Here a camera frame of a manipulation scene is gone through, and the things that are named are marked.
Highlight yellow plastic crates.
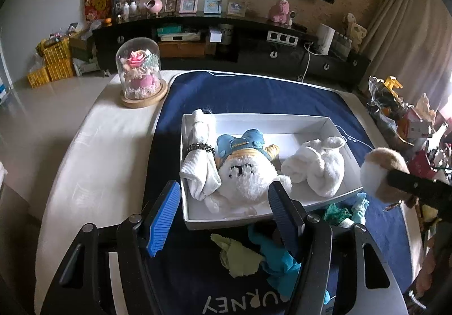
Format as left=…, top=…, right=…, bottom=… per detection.
left=27, top=36, right=75, bottom=88

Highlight white air purifier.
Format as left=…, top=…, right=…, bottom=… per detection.
left=316, top=24, right=336, bottom=55

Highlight blue picture frame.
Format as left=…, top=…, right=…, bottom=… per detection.
left=203, top=0, right=222, bottom=15

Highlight white picture frame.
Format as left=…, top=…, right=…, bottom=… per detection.
left=179, top=0, right=198, bottom=14

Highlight white bear plush blue overalls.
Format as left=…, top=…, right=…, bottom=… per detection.
left=205, top=129, right=293, bottom=217

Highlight black tv cabinet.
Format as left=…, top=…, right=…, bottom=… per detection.
left=93, top=15, right=370, bottom=91

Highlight yellow toy excavator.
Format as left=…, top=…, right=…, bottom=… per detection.
left=384, top=76, right=403, bottom=91

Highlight white towel with bracelet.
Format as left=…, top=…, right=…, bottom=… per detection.
left=180, top=109, right=221, bottom=201

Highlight teal satin cloth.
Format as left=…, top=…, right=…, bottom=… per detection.
left=247, top=222, right=333, bottom=303

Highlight beige curtain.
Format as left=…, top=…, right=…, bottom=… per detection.
left=359, top=0, right=451, bottom=109

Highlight pink round vase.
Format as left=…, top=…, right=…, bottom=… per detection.
left=145, top=0, right=163, bottom=16

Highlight brown white dog plush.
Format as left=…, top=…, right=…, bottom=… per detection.
left=360, top=147, right=410, bottom=205

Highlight navy blue whale blanket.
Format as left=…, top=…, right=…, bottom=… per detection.
left=143, top=72, right=412, bottom=314

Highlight glass dome with rose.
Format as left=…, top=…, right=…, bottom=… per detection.
left=116, top=37, right=168, bottom=108

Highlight beige picture frame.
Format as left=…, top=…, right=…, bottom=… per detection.
left=226, top=0, right=247, bottom=17

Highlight light green cloth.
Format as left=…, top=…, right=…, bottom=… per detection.
left=210, top=234, right=264, bottom=278

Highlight pink plush toy on cabinet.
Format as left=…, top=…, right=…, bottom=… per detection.
left=268, top=0, right=290, bottom=24

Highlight red gold festive box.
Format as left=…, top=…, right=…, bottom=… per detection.
left=84, top=0, right=113, bottom=22

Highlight white cardboard box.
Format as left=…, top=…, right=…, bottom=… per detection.
left=180, top=110, right=362, bottom=230

